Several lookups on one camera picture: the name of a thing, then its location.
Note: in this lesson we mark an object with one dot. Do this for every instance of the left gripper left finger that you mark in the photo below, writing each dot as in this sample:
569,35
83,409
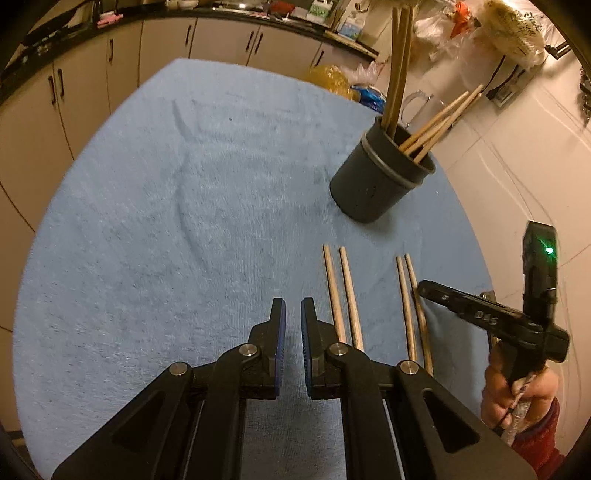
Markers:
188,422

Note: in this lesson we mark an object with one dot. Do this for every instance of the person right hand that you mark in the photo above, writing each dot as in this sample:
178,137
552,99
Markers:
498,396

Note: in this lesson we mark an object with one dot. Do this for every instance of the lower kitchen cabinets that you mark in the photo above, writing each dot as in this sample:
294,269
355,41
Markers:
48,120

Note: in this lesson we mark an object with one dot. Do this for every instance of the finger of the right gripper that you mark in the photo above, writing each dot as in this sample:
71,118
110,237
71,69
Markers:
499,320

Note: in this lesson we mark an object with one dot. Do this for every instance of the hanging bag of goods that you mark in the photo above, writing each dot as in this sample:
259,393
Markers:
517,28

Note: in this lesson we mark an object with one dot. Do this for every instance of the black utensil holder cup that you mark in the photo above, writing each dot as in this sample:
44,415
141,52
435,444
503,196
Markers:
377,174

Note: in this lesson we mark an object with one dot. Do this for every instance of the blue plastic bag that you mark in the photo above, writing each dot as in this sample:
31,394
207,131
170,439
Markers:
371,97

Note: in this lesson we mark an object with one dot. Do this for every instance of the black table edge bracket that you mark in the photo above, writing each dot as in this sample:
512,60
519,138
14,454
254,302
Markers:
491,297

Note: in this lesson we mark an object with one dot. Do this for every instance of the yellow plastic bag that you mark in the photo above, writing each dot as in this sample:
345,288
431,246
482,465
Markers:
331,78

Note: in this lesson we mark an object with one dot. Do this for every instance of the blue terry table cloth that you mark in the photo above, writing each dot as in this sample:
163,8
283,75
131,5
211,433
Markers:
200,200

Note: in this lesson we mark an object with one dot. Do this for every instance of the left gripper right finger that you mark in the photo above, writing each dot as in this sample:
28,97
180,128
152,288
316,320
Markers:
398,421

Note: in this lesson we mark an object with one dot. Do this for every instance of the wooden chopstick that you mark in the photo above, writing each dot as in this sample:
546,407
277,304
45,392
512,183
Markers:
402,84
407,311
421,318
354,317
334,295

